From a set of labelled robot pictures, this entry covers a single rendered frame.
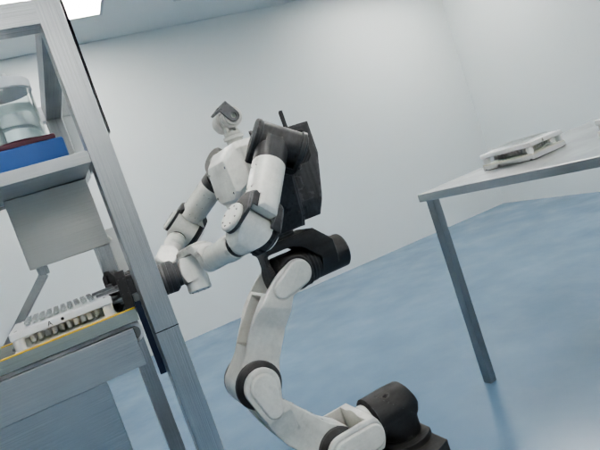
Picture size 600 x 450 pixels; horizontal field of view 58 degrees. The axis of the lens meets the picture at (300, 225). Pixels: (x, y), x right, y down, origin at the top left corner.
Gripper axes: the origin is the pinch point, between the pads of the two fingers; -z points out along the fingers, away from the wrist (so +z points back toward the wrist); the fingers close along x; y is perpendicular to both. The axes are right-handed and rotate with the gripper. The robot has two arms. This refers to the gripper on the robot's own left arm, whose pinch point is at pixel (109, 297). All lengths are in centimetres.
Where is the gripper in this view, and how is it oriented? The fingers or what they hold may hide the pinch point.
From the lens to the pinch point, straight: 153.4
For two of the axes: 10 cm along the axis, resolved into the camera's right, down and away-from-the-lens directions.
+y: -2.9, 0.2, 9.6
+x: 3.0, 9.5, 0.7
